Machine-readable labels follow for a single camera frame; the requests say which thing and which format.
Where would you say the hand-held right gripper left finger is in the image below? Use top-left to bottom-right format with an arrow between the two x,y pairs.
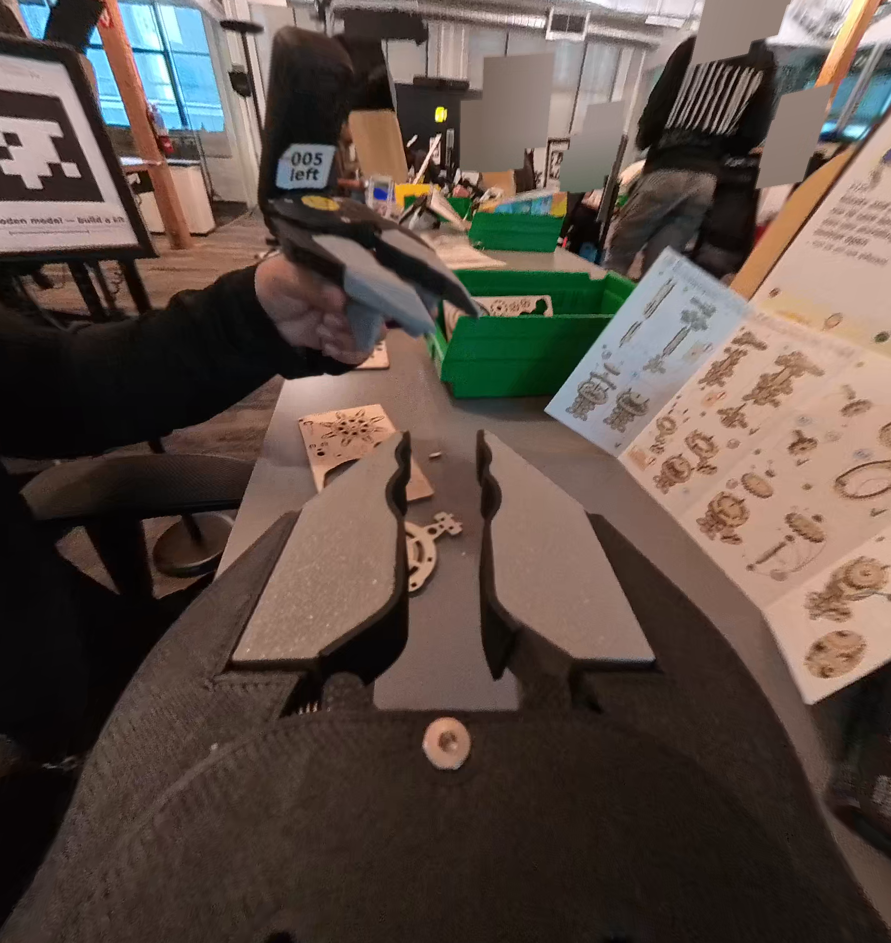
230,431 -> 414,682

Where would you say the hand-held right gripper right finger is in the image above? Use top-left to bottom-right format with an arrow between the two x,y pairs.
475,429 -> 657,680

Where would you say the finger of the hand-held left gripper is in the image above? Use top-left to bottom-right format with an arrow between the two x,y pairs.
372,223 -> 485,320
316,234 -> 441,340

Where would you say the round wooden model part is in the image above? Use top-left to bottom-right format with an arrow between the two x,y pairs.
404,510 -> 466,595

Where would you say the person's left forearm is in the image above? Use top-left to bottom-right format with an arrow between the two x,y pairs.
0,265 -> 330,461

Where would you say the person's left hand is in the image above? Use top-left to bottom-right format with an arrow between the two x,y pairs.
254,253 -> 389,366

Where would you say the wooden part sheet in bin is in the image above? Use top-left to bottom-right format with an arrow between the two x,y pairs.
444,293 -> 556,334

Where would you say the cardboard sheet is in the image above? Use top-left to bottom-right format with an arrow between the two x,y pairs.
348,109 -> 411,184

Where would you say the small green plastic bin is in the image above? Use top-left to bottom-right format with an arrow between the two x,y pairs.
466,193 -> 566,253

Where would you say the large green plastic bin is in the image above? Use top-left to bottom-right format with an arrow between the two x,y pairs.
429,268 -> 638,400

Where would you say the laser-cut wooden part sheet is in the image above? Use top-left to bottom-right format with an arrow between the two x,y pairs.
298,403 -> 436,503

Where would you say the white cabinet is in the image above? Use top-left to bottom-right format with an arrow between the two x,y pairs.
130,161 -> 218,238

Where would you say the black office chair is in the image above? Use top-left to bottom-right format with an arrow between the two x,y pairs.
21,451 -> 256,583

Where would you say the unfolded paper instruction sheet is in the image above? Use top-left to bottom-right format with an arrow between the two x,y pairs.
545,247 -> 891,706

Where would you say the framed black-and-white tag sign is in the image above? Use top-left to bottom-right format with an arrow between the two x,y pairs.
0,33 -> 159,260

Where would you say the person's dark clothing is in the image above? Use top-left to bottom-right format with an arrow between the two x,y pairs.
0,442 -> 159,940

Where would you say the black cardboard box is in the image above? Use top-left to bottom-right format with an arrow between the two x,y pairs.
823,654 -> 891,879

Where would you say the instruction poster board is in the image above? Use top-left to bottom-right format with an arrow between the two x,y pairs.
731,88 -> 891,349

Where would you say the orange wooden post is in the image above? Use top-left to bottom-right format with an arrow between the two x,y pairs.
95,0 -> 195,250

